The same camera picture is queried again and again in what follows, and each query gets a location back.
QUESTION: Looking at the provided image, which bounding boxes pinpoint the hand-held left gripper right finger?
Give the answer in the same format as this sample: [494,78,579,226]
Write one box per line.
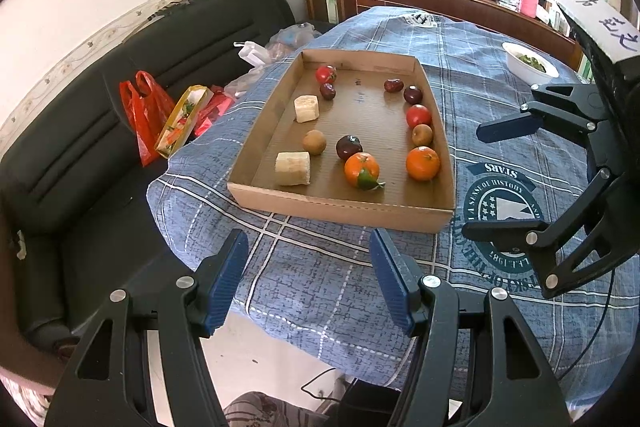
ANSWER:
[369,228,572,427]

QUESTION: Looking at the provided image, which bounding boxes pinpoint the plain orange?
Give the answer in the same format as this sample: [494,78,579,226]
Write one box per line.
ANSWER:
[405,146,441,182]

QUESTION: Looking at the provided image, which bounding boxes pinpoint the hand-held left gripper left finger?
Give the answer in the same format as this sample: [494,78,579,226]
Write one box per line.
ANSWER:
[44,228,250,427]

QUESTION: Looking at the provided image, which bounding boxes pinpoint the shallow cardboard box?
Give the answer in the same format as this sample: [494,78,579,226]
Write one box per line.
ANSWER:
[227,49,457,234]

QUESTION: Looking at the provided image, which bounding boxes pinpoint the black sofa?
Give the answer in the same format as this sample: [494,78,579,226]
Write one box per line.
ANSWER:
[0,0,331,353]

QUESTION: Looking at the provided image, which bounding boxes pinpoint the green leafy vegetables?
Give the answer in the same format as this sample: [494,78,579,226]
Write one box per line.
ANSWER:
[517,53,547,72]

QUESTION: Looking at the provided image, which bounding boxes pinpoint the red packet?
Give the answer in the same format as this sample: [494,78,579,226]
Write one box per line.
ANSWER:
[195,85,238,138]

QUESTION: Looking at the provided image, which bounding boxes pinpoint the white bowl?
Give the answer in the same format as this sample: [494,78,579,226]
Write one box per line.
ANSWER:
[501,42,560,86]

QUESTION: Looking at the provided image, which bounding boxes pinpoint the blue plaid tablecloth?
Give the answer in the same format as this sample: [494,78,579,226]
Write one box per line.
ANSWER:
[146,6,640,403]

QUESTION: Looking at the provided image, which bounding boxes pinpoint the thin black cable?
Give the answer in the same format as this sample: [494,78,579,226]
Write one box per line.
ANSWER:
[552,272,617,380]

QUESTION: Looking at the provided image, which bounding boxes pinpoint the wooden counter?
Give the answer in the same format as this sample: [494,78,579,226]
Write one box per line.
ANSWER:
[330,0,586,72]

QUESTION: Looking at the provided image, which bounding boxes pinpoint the orange with green leaf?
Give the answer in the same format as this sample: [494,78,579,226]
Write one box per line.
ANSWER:
[344,152,387,192]

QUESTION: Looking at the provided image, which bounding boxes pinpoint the person's patterned clothing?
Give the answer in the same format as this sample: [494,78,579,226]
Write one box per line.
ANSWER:
[222,391,331,427]

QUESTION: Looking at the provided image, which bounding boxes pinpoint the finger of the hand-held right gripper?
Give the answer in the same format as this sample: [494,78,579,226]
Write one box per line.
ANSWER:
[462,169,640,299]
[476,83,608,142]

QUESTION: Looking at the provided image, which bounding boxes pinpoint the clear plastic bag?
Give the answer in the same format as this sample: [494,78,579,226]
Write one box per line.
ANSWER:
[225,23,323,98]

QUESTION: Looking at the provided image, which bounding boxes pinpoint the red plastic bag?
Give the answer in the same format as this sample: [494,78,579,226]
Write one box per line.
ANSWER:
[119,71,177,168]

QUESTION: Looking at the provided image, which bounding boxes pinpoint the white plastic item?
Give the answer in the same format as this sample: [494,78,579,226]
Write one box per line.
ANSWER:
[234,41,267,68]

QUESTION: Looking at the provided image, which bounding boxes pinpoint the yellow snack packet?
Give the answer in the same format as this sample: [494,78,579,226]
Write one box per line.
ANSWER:
[155,86,212,159]

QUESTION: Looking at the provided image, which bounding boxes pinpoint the large dark plum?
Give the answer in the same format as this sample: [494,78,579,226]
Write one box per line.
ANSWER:
[335,135,363,161]

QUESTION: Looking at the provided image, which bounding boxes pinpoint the black box under table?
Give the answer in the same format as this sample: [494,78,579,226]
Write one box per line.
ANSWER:
[340,379,401,427]

